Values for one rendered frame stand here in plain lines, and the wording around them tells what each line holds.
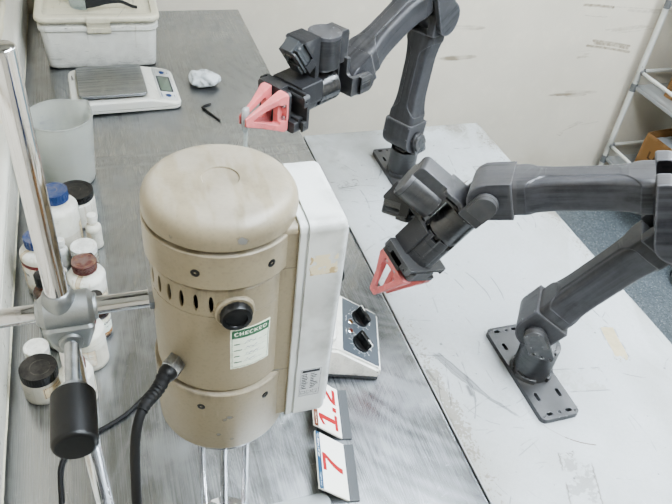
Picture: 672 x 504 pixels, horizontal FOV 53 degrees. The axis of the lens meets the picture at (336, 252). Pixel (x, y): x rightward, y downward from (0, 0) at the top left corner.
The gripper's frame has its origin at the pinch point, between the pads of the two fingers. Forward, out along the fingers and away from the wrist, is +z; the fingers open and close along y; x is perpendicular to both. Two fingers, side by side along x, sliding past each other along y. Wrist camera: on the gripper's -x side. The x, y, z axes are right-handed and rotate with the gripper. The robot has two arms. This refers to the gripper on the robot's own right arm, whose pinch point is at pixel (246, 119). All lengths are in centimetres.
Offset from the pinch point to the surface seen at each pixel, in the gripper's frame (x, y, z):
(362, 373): 30.2, 32.1, 4.7
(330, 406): 30.2, 32.7, 13.1
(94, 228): 27.0, -23.1, 16.3
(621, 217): 126, 18, -218
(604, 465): 32, 68, -9
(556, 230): 33, 36, -58
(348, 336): 26.1, 27.5, 3.3
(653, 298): 125, 50, -174
